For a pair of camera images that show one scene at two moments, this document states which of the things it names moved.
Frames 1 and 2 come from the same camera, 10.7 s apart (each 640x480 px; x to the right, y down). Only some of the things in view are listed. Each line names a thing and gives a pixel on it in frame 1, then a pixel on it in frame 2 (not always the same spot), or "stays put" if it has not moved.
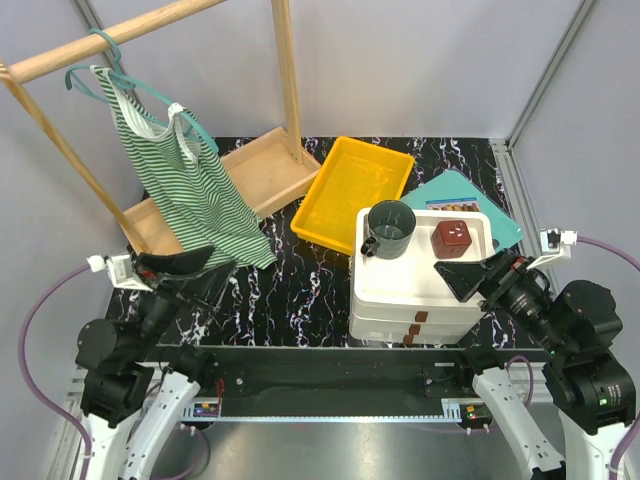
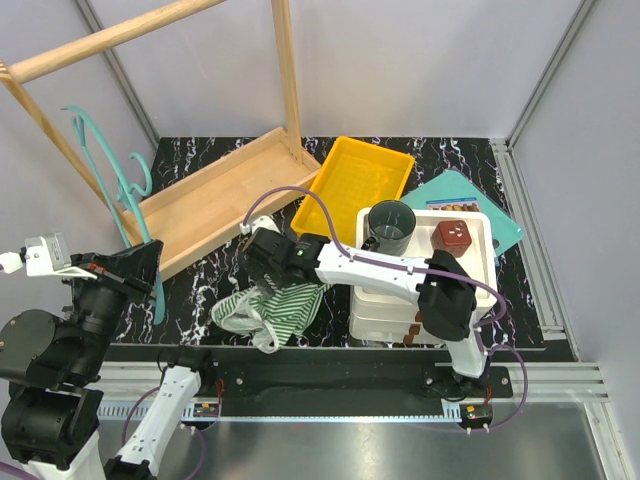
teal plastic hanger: [116, 75] -> [128, 185]
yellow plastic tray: [351, 176] stays put
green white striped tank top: [187, 189] -> [270, 320]
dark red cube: [450, 239] stays put
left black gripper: [204, 288] -> [132, 269]
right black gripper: [503, 268] -> [257, 273]
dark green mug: [391, 225] stays put
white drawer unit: [407, 300] stays put
